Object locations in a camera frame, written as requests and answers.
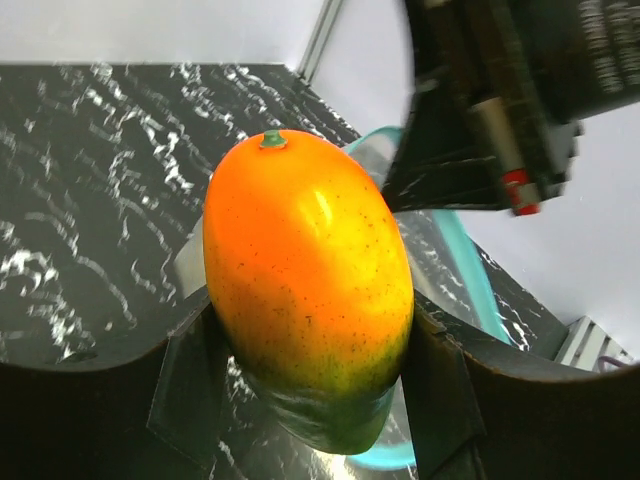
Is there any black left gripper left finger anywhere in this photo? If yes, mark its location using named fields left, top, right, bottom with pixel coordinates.
left=1, top=239, right=228, bottom=479

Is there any aluminium frame rail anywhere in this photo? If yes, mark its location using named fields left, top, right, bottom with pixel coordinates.
left=555, top=316, right=637, bottom=373

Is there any orange green mango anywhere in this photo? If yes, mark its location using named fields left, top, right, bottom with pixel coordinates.
left=202, top=129, right=414, bottom=455

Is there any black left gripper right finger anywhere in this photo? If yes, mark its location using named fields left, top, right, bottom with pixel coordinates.
left=402, top=295, right=639, bottom=479

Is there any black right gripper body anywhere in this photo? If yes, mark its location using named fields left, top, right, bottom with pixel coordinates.
left=382, top=0, right=639, bottom=216

